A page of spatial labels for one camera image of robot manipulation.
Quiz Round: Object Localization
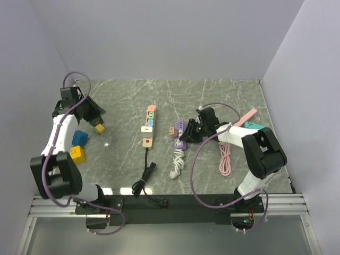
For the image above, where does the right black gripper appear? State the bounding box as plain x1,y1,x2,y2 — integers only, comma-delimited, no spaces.
180,118,209,144

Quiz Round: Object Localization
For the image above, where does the purple power strip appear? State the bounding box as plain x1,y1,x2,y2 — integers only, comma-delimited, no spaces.
174,120,187,150

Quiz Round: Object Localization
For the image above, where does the small yellow plug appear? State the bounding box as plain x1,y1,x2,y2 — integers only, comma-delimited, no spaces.
93,124,105,135

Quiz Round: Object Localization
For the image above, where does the pink brown plug adapter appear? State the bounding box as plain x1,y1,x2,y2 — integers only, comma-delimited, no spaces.
169,127,178,137

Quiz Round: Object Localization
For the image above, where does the blue cube adapter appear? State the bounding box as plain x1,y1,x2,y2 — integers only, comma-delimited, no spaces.
72,130,88,147

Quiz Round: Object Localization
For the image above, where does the white cable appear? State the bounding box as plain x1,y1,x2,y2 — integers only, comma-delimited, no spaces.
169,148,185,180

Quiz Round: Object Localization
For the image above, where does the large yellow cube plug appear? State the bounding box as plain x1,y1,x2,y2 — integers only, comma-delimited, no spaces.
70,146,86,164

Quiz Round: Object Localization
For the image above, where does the pink cable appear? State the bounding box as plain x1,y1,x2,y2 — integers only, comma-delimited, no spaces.
219,142,232,176

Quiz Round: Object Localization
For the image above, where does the beige power strip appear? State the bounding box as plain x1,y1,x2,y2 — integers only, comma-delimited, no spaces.
140,105,156,149

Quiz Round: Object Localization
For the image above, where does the pink power strip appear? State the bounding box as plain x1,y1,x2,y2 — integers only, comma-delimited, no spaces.
234,108,257,127

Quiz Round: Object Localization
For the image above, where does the teal power strip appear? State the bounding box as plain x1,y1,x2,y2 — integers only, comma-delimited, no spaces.
243,121,265,130

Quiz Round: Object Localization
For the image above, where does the black power cable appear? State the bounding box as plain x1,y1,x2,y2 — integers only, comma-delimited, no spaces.
131,148,169,208

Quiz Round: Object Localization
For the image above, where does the dark green cube plug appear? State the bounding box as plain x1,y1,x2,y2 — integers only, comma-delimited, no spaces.
89,115,104,127

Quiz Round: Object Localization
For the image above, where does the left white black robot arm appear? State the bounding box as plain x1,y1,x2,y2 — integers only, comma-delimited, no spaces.
30,87,106,214

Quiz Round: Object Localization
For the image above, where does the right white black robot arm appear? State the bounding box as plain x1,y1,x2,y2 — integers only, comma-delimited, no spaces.
179,107,287,212

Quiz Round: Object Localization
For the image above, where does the white plug adapter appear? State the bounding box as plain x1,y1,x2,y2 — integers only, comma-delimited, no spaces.
141,126,153,133

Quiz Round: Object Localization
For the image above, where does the black base bar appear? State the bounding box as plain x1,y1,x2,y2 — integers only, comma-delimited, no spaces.
75,194,265,226

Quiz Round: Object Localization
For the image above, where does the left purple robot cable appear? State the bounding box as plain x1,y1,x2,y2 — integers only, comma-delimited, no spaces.
42,71,127,236

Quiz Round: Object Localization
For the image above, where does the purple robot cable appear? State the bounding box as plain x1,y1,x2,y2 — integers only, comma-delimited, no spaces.
42,71,127,236
190,103,269,234

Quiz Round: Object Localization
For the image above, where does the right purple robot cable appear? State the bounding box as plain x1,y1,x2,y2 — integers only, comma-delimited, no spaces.
190,103,269,234

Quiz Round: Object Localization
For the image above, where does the aluminium rail frame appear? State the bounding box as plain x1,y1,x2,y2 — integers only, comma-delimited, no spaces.
28,79,309,218

